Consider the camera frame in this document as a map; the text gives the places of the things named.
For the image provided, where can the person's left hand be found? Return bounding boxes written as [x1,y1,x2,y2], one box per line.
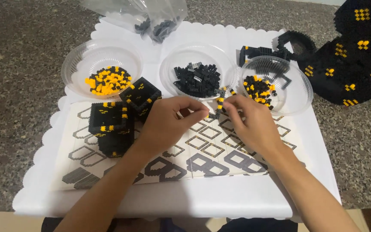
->
[135,96,210,153]

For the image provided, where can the person's right hand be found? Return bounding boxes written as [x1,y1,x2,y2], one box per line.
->
[223,94,286,162]

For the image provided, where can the black and yellow brick strip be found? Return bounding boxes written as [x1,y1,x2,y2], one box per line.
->
[207,87,228,120]

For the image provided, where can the pile of black-yellow mixed bricks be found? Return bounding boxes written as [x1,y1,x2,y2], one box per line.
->
[243,75,278,111]

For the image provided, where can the small open black brick box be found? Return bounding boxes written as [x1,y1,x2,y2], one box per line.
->
[119,77,162,123]

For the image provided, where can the printed building instruction sheet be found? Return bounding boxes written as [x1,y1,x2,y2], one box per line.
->
[52,101,307,191]

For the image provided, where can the large open black brick box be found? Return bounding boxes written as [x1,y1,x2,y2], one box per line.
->
[88,101,135,158]

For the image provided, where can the clear bowl holding mixed bricks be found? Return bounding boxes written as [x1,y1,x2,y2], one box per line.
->
[239,56,314,116]

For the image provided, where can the thin black brick rods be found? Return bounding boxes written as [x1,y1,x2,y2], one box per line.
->
[271,72,292,90]

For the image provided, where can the pile of black bricks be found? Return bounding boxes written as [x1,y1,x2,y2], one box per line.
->
[173,62,221,98]

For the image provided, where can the pile of mostly yellow bricks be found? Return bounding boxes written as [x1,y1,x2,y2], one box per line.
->
[85,66,133,96]

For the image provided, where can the white scalloped foam tray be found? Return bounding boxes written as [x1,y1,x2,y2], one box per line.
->
[12,20,342,223]

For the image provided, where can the clear bowl holding black bricks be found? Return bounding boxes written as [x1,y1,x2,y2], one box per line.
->
[159,43,238,102]

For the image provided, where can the clear bowl holding yellow bricks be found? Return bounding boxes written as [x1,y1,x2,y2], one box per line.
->
[61,39,143,100]

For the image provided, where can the person's dark clothing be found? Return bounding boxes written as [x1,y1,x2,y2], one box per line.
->
[41,217,299,232]

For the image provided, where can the clear plastic bag with bricks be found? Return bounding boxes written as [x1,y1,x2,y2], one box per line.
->
[131,0,189,46]
[79,0,151,36]

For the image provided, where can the big black yellow-spotted brick model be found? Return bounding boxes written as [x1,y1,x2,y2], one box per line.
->
[276,0,371,107]

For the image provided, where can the black brick frame piece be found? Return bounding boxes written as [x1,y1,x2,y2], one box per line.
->
[239,46,291,67]

